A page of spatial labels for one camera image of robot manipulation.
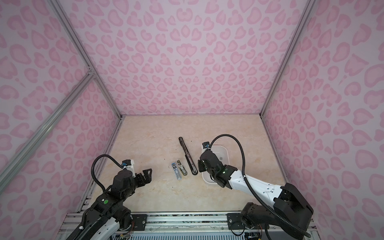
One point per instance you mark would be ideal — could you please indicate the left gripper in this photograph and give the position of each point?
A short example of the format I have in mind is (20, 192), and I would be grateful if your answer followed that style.
(142, 181)

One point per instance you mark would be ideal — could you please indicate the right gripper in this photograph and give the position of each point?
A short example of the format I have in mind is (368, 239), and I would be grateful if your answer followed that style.
(200, 165)

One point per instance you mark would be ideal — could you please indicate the beige mini stapler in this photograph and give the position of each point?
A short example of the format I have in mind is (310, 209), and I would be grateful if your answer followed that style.
(182, 168)

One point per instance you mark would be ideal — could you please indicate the blue mini stapler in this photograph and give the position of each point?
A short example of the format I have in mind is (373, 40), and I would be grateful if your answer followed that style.
(177, 172)

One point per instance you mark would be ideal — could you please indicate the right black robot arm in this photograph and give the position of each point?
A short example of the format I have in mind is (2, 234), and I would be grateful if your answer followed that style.
(282, 206)

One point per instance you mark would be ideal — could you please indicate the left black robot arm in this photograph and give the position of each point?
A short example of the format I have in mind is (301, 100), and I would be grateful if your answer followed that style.
(107, 214)

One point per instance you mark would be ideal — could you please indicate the white plastic tray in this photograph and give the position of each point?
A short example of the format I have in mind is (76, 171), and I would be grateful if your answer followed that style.
(222, 154)

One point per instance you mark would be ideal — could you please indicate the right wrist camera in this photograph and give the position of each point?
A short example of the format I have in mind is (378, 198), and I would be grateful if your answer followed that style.
(206, 146)

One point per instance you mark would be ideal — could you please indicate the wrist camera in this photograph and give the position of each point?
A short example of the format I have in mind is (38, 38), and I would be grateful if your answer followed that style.
(128, 165)
(206, 146)

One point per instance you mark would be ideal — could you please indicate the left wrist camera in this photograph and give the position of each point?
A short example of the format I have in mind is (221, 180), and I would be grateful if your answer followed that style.
(128, 165)

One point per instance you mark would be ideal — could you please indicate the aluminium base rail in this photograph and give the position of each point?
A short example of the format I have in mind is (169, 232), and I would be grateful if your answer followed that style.
(196, 226)

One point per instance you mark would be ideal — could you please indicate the diagonal aluminium frame bar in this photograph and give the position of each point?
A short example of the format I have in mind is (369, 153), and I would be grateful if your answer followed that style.
(23, 155)

